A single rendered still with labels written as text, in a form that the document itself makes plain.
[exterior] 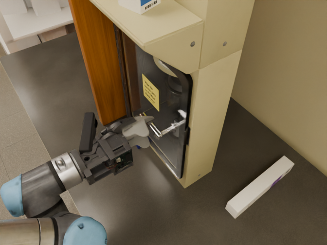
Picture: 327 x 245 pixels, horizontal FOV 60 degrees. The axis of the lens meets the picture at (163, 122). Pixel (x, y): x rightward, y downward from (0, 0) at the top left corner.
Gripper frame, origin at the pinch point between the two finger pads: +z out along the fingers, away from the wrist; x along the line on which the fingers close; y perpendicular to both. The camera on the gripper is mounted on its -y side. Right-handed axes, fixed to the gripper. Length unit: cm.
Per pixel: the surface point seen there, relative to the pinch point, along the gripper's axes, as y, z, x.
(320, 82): 16, 48, 0
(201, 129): 10.6, 8.7, 1.5
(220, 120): 10.6, 14.9, 0.7
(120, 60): -20.3, 4.1, 3.7
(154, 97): -2.9, 4.0, 3.7
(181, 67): 10.2, 1.2, 23.7
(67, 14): -111, 17, -30
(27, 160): -104, -41, -122
